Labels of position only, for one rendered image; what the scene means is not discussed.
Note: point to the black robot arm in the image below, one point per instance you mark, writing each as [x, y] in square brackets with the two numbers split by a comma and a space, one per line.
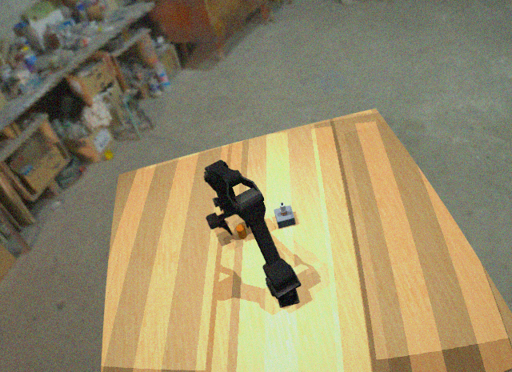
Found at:
[281, 279]

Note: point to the brown cylinder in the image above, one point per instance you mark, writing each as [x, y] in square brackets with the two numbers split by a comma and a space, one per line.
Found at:
[241, 231]

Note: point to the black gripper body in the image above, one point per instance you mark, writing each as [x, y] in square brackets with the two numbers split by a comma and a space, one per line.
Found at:
[215, 221]

